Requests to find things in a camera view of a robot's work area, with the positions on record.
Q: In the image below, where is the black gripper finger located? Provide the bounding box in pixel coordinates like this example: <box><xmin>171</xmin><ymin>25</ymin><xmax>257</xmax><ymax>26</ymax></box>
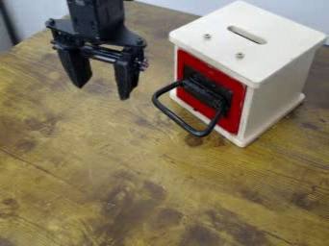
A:
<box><xmin>115</xmin><ymin>61</ymin><xmax>141</xmax><ymax>100</ymax></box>
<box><xmin>58</xmin><ymin>49</ymin><xmax>92</xmax><ymax>88</ymax></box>

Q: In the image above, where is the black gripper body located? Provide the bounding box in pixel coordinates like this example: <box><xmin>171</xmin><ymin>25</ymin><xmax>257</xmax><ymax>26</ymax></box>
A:
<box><xmin>46</xmin><ymin>0</ymin><xmax>149</xmax><ymax>69</ymax></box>

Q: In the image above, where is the black drawer handle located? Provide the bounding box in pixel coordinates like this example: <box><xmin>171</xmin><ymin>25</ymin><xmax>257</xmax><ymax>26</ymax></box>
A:
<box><xmin>151</xmin><ymin>65</ymin><xmax>233</xmax><ymax>137</ymax></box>

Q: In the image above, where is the red drawer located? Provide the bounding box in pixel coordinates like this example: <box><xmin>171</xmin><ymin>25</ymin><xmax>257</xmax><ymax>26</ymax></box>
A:
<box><xmin>177</xmin><ymin>49</ymin><xmax>248</xmax><ymax>135</ymax></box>

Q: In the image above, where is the white wooden cabinet box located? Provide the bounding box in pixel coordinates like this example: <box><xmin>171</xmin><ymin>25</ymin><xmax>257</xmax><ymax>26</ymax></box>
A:
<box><xmin>170</xmin><ymin>1</ymin><xmax>326</xmax><ymax>147</ymax></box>

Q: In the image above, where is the dark vertical post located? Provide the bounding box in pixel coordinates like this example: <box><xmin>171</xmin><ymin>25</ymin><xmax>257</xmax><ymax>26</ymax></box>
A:
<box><xmin>0</xmin><ymin>0</ymin><xmax>19</xmax><ymax>45</ymax></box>

